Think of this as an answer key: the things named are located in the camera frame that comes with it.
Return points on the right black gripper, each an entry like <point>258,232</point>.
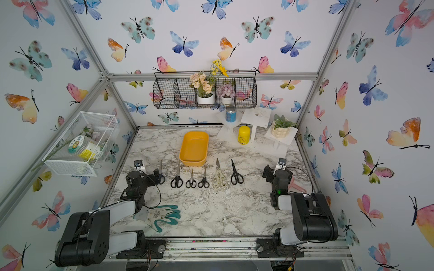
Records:
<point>270,173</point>

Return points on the succulent in cream pot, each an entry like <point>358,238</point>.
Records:
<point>281,126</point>

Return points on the yellow plastic jar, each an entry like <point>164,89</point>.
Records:
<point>243,135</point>

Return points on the yellow artificial flower sprig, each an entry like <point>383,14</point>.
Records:
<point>218,69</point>

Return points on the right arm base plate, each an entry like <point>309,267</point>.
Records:
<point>271,248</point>

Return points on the pink striped cloth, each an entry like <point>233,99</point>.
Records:
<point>293,186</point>

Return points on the yellow plastic storage box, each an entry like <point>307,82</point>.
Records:
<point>194,149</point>

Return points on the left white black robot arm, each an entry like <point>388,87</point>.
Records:
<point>87,239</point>

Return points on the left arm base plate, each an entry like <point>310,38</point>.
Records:
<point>145,249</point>

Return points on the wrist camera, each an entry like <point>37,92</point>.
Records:
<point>139,168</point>
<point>281,164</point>

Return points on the aluminium front rail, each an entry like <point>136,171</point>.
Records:
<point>185,249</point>

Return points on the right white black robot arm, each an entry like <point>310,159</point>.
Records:
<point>312,219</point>

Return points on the peach flowers white pot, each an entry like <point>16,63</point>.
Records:
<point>204,86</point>

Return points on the black wire wall basket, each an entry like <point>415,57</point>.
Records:
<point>171,90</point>

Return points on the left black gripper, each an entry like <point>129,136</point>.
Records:
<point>152,181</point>

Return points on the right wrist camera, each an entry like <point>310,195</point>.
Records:
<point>281,164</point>

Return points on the clear acrylic wall box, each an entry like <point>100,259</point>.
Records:
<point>102,128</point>

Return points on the small black scissors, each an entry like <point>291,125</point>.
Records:
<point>191,183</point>
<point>204,182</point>
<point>161,174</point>
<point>177,182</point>

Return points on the blue tin can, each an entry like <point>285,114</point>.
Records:
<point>231,112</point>

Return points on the purple flowers white pot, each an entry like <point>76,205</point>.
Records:
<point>227,93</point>

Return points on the white tiered display stand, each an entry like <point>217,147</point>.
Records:
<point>260,137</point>

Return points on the green lid yellow jar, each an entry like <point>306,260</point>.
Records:
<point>84,148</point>

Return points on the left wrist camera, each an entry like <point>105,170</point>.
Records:
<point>139,168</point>

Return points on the large black scissors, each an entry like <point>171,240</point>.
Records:
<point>236,177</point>

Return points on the cream handled kitchen scissors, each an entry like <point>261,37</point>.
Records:
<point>219,179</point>

